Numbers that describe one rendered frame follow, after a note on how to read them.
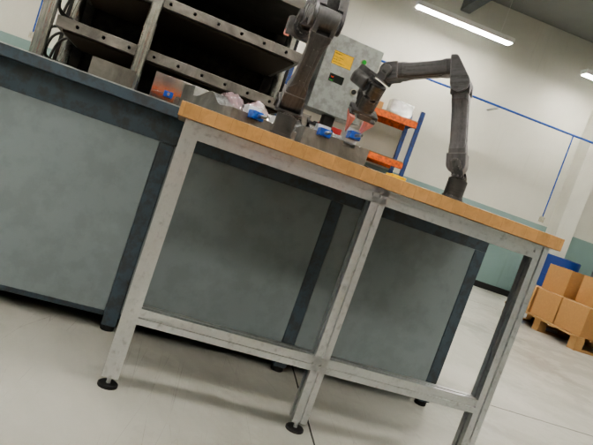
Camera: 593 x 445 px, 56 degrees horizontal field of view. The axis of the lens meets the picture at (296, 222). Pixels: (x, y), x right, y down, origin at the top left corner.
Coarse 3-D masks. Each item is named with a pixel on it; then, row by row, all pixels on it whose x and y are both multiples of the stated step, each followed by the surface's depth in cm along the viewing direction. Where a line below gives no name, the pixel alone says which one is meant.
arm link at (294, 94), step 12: (324, 12) 153; (336, 12) 154; (312, 24) 155; (324, 24) 154; (336, 24) 154; (312, 36) 156; (324, 36) 156; (312, 48) 158; (324, 48) 158; (300, 60) 163; (312, 60) 160; (300, 72) 163; (312, 72) 163; (288, 84) 166; (300, 84) 165; (288, 96) 166; (300, 96) 167; (288, 108) 169; (300, 108) 169
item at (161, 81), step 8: (160, 72) 260; (160, 80) 261; (168, 80) 262; (176, 80) 263; (152, 88) 261; (160, 88) 262; (168, 88) 262; (176, 88) 263; (160, 96) 262; (176, 96) 264; (176, 104) 265
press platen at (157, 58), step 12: (60, 24) 248; (72, 24) 249; (84, 24) 250; (84, 36) 252; (96, 36) 252; (108, 36) 253; (120, 48) 255; (132, 48) 257; (156, 60) 260; (168, 60) 261; (180, 72) 264; (192, 72) 265; (204, 72) 266; (216, 84) 269; (228, 84) 270; (240, 96) 275; (252, 96) 274; (264, 96) 275
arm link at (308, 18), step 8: (320, 0) 154; (328, 0) 159; (336, 0) 159; (344, 0) 156; (312, 8) 156; (336, 8) 160; (344, 8) 156; (304, 16) 176; (312, 16) 153; (344, 16) 155; (304, 24) 179; (336, 32) 156
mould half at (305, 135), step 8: (296, 120) 229; (296, 128) 211; (304, 128) 200; (312, 128) 229; (296, 136) 207; (304, 136) 200; (312, 136) 201; (320, 136) 202; (336, 136) 233; (304, 144) 201; (312, 144) 202; (320, 144) 202; (328, 144) 203; (336, 144) 204; (328, 152) 204; (336, 152) 204; (344, 152) 205; (352, 152) 206; (360, 152) 207; (368, 152) 207; (352, 160) 206; (360, 160) 207
